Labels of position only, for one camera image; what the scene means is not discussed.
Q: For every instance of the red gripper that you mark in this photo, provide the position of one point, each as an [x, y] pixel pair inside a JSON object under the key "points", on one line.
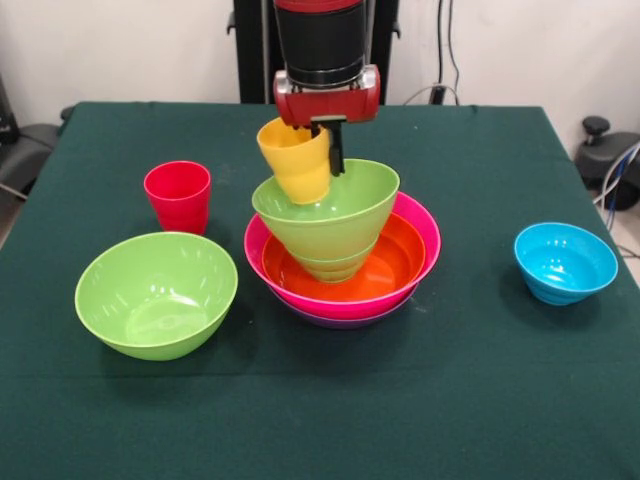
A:
{"points": [[325, 105]]}

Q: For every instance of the yellow cup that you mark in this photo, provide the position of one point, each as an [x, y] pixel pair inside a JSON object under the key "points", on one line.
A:
{"points": [[300, 165]]}

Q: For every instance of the medium green bowl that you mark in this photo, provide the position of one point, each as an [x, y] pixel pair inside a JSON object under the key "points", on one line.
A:
{"points": [[340, 225]]}

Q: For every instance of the small ribbed green bowl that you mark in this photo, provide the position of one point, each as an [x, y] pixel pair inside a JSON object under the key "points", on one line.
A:
{"points": [[332, 270]]}

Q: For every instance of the orange bowl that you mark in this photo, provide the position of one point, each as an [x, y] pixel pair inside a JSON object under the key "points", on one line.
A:
{"points": [[395, 260]]}

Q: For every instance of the pink bowl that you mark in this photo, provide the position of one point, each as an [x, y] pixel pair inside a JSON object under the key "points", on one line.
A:
{"points": [[430, 235]]}

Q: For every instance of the red cup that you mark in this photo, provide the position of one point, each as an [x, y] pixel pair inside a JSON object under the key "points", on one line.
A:
{"points": [[177, 200]]}

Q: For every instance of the purple bowl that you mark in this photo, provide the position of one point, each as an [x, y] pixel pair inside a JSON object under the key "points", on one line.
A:
{"points": [[345, 324]]}

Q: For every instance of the large green bowl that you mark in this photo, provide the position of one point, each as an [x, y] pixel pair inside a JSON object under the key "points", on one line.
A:
{"points": [[155, 295]]}

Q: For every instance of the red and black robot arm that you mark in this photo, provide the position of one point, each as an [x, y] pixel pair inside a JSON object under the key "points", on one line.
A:
{"points": [[320, 40]]}

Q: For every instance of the black plug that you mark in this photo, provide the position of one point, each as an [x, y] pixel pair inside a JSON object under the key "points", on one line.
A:
{"points": [[438, 94]]}

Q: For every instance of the dark green tablecloth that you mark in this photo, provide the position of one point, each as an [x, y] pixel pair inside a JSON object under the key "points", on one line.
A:
{"points": [[320, 400]]}

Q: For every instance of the small blue bowl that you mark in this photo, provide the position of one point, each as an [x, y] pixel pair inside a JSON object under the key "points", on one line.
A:
{"points": [[565, 265]]}

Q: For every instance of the black chair with round knob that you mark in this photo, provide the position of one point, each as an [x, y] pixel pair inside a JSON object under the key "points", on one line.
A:
{"points": [[600, 160]]}

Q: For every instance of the black office chair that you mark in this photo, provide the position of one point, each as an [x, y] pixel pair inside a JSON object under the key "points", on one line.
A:
{"points": [[30, 140]]}

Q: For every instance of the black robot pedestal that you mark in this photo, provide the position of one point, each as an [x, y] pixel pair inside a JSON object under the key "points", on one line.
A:
{"points": [[250, 50]]}

